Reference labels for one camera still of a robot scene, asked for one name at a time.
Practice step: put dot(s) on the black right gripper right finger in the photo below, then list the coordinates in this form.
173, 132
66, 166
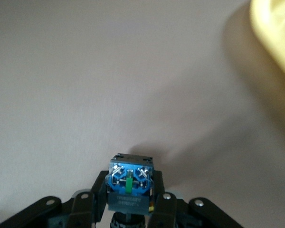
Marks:
166, 211

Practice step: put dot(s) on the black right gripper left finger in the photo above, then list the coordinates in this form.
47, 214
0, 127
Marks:
85, 211

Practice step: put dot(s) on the yellow push button switch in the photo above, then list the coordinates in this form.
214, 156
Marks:
128, 180

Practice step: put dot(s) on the yellow plastic tray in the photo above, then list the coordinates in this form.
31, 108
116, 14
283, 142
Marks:
275, 28

